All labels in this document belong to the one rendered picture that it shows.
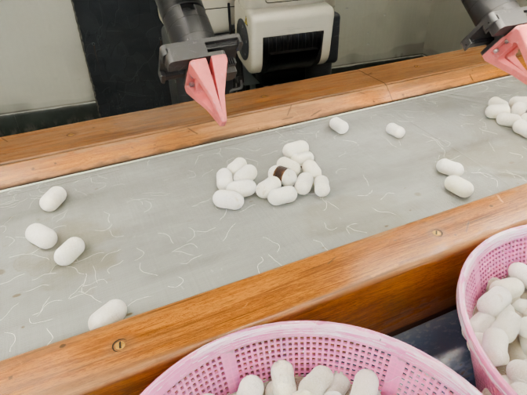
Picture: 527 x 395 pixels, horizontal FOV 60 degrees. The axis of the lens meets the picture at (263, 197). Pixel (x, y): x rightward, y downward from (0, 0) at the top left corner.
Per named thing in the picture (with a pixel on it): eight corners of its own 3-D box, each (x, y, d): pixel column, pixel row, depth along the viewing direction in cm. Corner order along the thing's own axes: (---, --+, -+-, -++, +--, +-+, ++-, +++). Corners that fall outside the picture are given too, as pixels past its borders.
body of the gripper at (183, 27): (245, 45, 56) (226, -5, 57) (164, 59, 52) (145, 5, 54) (235, 74, 62) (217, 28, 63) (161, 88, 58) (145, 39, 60)
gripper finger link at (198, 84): (266, 103, 54) (239, 36, 56) (208, 114, 51) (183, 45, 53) (252, 128, 60) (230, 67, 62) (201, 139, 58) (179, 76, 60)
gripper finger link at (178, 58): (247, 106, 53) (221, 38, 55) (188, 119, 51) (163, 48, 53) (236, 132, 59) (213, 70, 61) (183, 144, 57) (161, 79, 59)
